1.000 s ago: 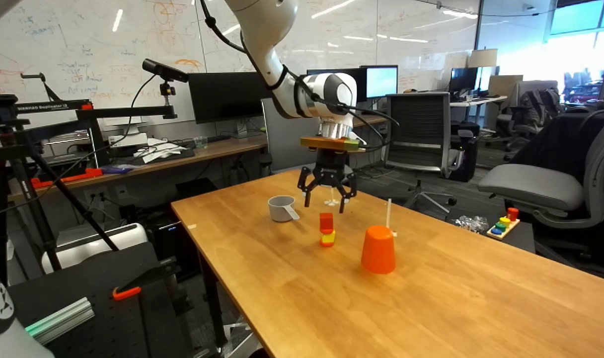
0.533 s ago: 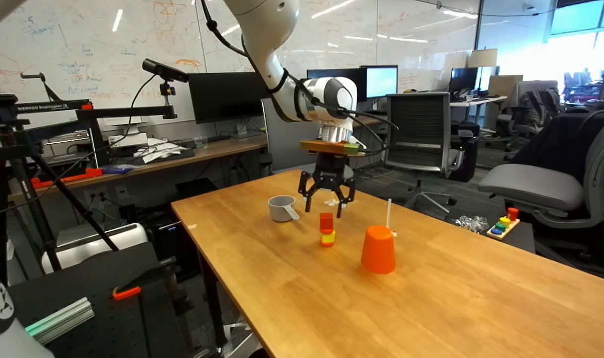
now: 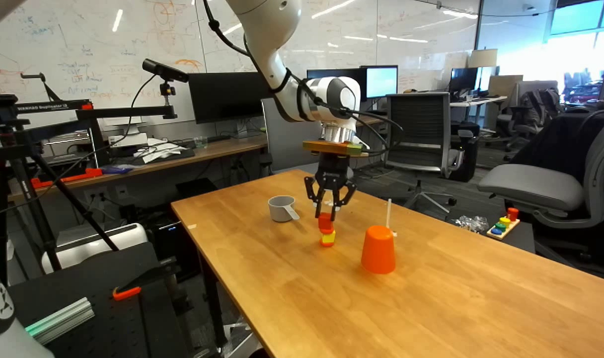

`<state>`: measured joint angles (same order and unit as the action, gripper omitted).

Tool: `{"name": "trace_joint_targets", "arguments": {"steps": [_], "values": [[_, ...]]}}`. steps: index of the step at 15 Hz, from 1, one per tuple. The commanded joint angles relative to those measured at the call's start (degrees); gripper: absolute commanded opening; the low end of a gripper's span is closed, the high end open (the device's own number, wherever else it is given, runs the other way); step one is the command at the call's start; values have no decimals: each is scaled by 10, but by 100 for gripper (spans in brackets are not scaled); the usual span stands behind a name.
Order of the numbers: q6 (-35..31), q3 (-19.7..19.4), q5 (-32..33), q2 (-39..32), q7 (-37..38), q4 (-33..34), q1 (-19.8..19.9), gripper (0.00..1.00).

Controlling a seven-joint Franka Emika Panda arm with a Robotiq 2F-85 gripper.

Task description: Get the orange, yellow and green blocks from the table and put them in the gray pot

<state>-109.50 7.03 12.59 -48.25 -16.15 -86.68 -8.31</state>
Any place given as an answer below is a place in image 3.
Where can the large black monitor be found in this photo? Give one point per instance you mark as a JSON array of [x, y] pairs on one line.
[[223, 96]]

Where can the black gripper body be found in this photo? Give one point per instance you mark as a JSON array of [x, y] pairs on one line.
[[332, 172]]

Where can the wooden monitor desk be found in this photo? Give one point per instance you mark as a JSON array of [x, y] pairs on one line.
[[376, 122]]

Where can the colourful stacking toy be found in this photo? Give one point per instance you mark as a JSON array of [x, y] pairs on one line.
[[503, 225]]

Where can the black tripod rig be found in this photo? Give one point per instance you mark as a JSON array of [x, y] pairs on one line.
[[50, 106]]

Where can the clear plastic bag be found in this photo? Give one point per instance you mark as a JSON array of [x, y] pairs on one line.
[[473, 223]]

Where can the orange black clamp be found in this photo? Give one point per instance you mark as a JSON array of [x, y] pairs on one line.
[[126, 293]]

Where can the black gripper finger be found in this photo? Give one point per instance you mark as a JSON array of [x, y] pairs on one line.
[[346, 196], [313, 192]]

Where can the dark computer monitor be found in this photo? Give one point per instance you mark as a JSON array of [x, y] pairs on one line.
[[338, 70]]

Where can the gray cushioned office chair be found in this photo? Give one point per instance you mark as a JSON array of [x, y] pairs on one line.
[[531, 186]]

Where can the lit computer monitor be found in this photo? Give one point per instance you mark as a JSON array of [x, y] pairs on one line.
[[382, 80]]

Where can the distant wooden desk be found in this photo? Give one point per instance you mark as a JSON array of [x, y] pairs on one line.
[[477, 100]]

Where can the white robot housing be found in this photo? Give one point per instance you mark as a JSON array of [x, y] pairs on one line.
[[16, 345]]

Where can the orange block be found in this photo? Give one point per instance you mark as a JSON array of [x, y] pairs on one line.
[[324, 223]]

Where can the aluminium profile bar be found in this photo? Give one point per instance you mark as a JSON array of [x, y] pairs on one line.
[[60, 319]]

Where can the distant black office chair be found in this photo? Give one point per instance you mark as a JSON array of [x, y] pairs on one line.
[[537, 110]]

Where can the white papers pile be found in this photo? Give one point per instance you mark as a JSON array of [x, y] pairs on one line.
[[158, 152]]

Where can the gray measuring cup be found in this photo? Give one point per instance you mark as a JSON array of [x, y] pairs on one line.
[[281, 208]]

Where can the white rounded machine housing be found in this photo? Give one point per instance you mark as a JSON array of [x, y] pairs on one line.
[[96, 247]]

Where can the black camera on boom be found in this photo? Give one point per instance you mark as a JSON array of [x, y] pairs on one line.
[[163, 68]]

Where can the white peg stand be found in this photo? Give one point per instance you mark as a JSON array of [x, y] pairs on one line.
[[388, 212]]

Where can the black cloth covered table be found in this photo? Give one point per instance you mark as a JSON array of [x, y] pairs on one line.
[[561, 140]]

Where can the distant black monitor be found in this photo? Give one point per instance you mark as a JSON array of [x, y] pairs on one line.
[[462, 80]]

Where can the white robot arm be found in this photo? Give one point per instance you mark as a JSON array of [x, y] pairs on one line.
[[269, 27]]

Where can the yellow block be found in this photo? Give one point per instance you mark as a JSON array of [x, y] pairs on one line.
[[328, 235]]

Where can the orange plastic cup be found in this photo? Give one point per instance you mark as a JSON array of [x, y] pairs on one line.
[[378, 251]]

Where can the distant gray monitor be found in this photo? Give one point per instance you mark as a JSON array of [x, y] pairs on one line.
[[505, 86]]

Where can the beige lamp shade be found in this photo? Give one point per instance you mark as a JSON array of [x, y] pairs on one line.
[[481, 58]]

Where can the small black side table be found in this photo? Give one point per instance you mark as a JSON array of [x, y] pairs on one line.
[[513, 243]]

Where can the long wooden desk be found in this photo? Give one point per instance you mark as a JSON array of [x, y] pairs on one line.
[[203, 152]]

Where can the tan wrist camera mount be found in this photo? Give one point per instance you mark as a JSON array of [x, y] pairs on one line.
[[328, 148]]

